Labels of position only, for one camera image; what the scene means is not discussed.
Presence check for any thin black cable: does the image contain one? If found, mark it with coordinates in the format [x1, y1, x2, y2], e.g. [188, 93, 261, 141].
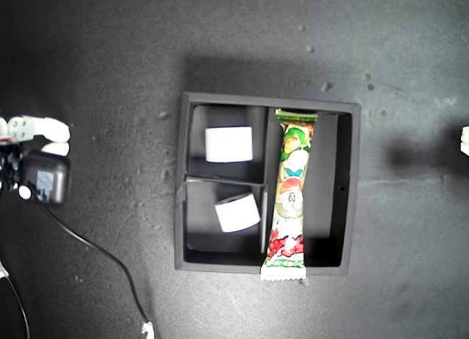
[3, 275, 31, 339]

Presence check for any snack bar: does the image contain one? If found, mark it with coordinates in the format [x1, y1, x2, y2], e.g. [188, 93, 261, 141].
[259, 108, 320, 283]

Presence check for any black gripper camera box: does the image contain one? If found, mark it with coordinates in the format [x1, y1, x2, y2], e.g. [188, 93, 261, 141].
[20, 151, 72, 206]

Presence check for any large white tape roll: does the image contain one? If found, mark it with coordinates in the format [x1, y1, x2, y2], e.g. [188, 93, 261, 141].
[204, 126, 254, 163]

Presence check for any small white tape roll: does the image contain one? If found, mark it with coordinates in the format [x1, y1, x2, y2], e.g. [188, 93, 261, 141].
[213, 193, 262, 234]

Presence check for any black camera cable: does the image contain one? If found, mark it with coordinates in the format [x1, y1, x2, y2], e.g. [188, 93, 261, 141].
[43, 205, 151, 324]

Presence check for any black tray with wells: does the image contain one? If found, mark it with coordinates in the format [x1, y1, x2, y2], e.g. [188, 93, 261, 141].
[174, 91, 362, 276]

